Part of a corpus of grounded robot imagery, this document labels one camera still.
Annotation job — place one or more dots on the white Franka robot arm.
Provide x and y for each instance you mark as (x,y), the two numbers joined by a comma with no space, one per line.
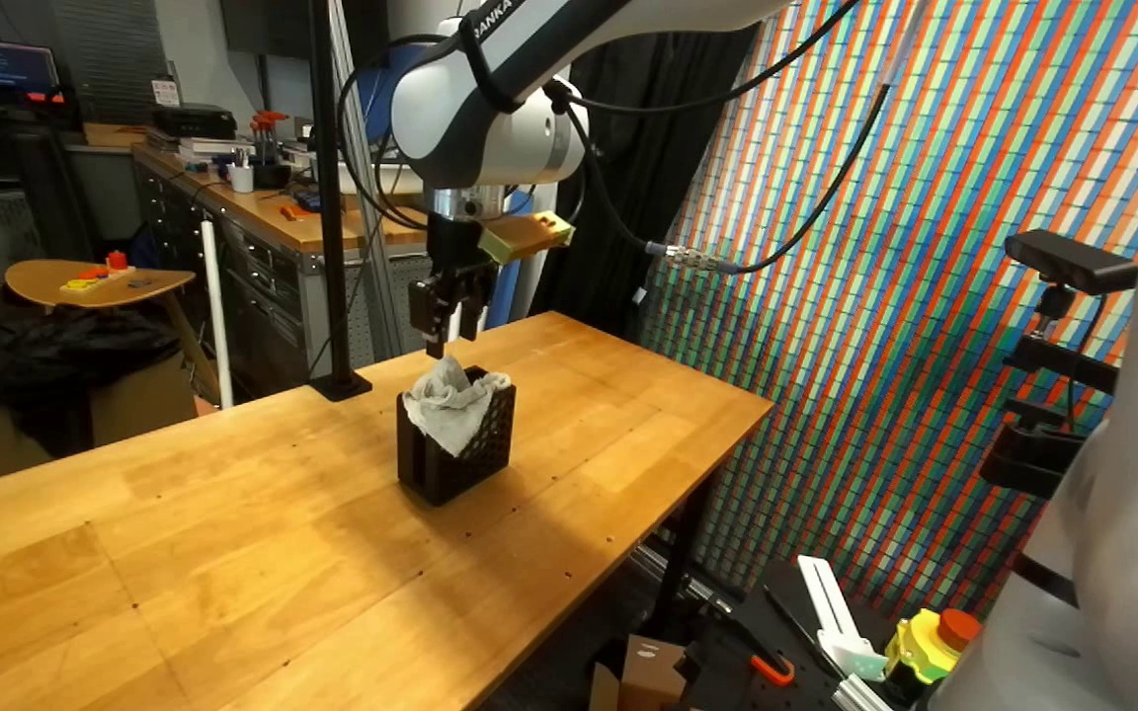
(490,123)

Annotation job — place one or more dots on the short white pole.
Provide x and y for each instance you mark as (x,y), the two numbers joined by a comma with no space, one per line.
(216,316)

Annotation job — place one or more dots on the white bottle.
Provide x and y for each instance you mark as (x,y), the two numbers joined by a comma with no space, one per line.
(243,177)

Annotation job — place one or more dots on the red yellow toy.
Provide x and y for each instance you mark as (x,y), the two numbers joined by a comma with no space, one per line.
(100,275)

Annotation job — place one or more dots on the wooden top workbench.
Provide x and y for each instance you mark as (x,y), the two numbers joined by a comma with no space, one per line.
(259,212)

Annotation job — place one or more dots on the black table leg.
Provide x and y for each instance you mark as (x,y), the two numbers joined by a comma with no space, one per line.
(683,568)

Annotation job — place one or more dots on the yellow-green wrist camera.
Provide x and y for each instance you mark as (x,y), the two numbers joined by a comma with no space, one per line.
(532,237)

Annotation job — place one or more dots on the black exterior camera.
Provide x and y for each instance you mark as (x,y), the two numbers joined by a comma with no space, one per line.
(1067,261)

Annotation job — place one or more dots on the small cardboard box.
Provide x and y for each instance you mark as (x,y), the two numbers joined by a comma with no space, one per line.
(650,673)

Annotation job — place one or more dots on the grey metal post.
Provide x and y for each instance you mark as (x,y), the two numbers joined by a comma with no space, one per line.
(380,291)

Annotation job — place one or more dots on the large cardboard box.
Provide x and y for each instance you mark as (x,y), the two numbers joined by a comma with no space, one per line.
(148,395)

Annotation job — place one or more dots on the yellow red emergency stop button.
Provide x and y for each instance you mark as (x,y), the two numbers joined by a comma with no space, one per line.
(917,651)

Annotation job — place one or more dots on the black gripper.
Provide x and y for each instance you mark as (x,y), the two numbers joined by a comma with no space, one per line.
(461,252)

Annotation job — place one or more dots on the black bag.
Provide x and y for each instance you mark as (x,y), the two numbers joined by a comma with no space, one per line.
(57,356)

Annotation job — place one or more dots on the white aluminium rail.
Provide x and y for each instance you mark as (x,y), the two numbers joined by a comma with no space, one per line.
(826,598)

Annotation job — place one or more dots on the round wooden stool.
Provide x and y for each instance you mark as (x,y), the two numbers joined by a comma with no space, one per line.
(156,287)

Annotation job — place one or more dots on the white towel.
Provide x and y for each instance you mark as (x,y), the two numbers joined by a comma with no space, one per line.
(453,407)

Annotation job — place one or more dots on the colourful striped backdrop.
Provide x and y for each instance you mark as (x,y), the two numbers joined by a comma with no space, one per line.
(887,395)

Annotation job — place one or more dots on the black camera stand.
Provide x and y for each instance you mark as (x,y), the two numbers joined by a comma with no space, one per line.
(1029,455)

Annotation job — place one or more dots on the black perforated box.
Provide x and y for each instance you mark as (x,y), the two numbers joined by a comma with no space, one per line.
(457,476)

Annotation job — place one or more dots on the black vertical pole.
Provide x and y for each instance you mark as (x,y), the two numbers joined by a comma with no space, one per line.
(328,198)

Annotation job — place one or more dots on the black device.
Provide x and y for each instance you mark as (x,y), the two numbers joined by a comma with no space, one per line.
(195,120)

